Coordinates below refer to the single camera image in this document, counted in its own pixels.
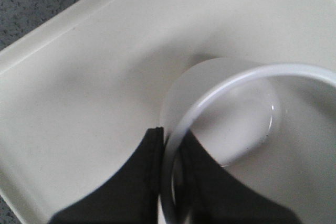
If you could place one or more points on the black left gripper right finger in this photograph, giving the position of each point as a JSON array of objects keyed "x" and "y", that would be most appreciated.
[{"x": 206, "y": 193}]

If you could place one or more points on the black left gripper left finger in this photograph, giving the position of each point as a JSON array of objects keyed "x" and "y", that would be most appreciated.
[{"x": 130, "y": 195}]

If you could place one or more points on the white smiley mug black handle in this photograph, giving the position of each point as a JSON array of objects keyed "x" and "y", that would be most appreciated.
[{"x": 272, "y": 127}]

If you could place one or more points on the cream rectangular plastic tray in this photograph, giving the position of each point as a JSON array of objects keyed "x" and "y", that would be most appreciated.
[{"x": 79, "y": 92}]

